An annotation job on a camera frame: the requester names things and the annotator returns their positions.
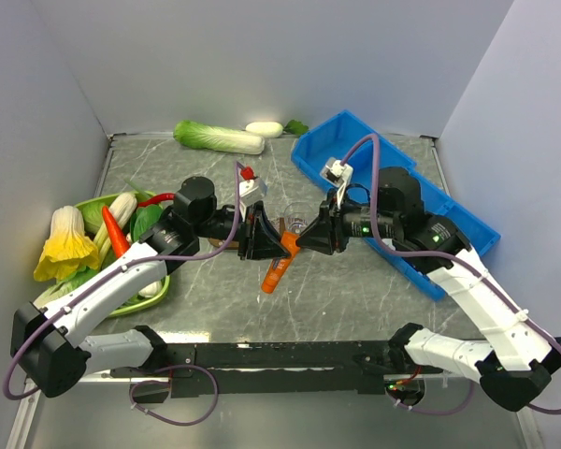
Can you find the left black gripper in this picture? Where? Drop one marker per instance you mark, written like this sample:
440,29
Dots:
265,242

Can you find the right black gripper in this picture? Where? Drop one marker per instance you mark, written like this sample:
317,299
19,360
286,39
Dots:
327,232

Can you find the orange toothpaste tube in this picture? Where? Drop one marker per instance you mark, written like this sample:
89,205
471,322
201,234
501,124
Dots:
279,266

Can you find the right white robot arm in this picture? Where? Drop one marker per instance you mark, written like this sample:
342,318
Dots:
514,361

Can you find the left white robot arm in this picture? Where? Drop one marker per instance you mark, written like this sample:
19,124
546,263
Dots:
55,346

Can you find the brown oval wooden tray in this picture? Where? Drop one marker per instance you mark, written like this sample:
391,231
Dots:
217,243

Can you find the blue compartment bin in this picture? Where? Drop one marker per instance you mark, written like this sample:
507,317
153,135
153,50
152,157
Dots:
336,136

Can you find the red chili pepper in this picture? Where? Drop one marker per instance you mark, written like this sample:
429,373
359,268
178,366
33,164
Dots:
155,200

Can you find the white radish with leaves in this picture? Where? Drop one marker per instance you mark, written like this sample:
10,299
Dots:
275,130

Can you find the bok choy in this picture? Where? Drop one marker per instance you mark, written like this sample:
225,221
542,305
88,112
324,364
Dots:
143,219

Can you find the green napa cabbage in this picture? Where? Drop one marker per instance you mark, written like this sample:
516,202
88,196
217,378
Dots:
200,136

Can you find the orange carrot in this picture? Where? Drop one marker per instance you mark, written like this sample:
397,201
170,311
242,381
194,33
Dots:
114,231

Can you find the white corn cob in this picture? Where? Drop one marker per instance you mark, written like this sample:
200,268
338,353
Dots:
121,210

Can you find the pale green cabbage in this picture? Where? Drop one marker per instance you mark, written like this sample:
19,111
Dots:
65,286

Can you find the yellow white cabbage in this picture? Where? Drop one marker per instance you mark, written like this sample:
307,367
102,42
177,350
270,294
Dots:
67,249

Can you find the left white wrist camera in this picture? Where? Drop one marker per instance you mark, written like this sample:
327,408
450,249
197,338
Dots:
251,189

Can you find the black base frame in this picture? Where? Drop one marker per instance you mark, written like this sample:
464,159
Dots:
362,366

